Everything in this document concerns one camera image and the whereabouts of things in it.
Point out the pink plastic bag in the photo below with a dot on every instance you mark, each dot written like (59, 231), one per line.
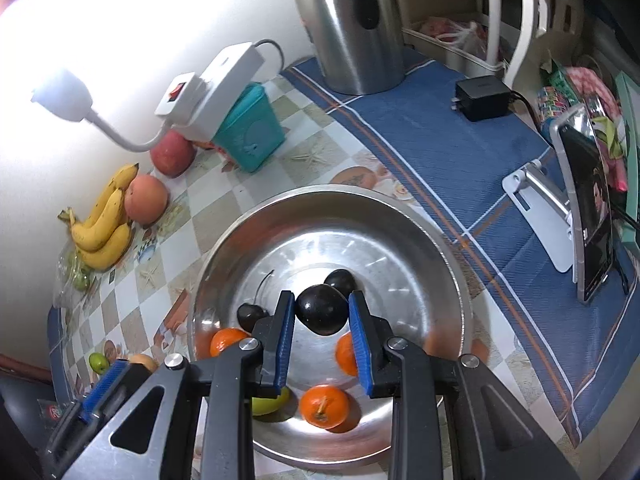
(450, 35)

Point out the white phone stand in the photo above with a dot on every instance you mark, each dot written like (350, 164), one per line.
(540, 215)

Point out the stainless steel kettle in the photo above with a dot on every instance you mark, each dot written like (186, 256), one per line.
(345, 25)

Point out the dark cherry with stem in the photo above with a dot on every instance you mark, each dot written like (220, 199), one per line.
(250, 316)

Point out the colourful snack packets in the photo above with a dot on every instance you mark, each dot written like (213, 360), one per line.
(595, 85)

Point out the checkered printed table cover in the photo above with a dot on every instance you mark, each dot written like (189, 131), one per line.
(170, 260)

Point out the tablet on white stand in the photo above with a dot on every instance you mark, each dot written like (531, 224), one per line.
(590, 210)

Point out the large dark purple plum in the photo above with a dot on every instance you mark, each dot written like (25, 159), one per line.
(320, 312)

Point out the orange tangerine with stem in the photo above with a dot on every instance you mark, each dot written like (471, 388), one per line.
(324, 405)

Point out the stainless steel bowl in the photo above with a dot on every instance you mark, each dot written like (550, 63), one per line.
(390, 260)

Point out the bag of green fruit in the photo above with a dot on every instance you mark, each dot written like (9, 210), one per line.
(75, 272)

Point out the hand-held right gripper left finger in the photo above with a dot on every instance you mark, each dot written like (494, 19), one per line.
(285, 345)

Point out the white plastic rack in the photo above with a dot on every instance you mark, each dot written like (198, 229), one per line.
(520, 20)

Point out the red apple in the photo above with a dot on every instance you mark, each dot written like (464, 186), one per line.
(172, 155)

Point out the small tan fruit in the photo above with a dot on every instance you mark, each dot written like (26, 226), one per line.
(142, 361)

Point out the black power adapter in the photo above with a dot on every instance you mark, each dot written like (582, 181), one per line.
(482, 99)

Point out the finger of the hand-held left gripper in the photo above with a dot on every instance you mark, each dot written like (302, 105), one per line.
(105, 390)

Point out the yellow green fruit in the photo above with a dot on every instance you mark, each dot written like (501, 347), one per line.
(272, 402)

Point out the colourful patterned box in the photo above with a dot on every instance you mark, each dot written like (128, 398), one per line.
(552, 100)

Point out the teal plastic box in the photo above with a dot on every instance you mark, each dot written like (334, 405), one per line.
(250, 130)

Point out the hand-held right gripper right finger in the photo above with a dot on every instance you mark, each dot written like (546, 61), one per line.
(360, 345)

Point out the blue tablecloth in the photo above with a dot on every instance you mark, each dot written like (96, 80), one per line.
(450, 160)

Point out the bunch of yellow bananas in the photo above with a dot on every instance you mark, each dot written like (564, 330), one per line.
(102, 230)

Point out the white gooseneck lamp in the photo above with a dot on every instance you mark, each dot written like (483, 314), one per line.
(60, 92)

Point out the pale orange peach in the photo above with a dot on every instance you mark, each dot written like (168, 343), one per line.
(145, 200)

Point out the white power strip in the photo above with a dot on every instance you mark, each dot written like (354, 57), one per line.
(225, 80)

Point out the small green fruit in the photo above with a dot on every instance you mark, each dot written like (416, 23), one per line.
(98, 361)

